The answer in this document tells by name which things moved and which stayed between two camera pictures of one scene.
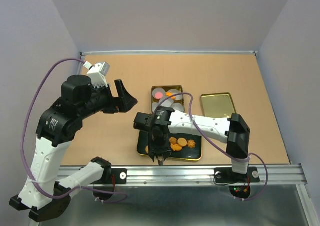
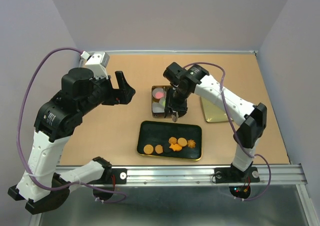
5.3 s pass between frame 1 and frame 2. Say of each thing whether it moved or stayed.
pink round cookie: stayed
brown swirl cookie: stayed
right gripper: moved
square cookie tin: stayed
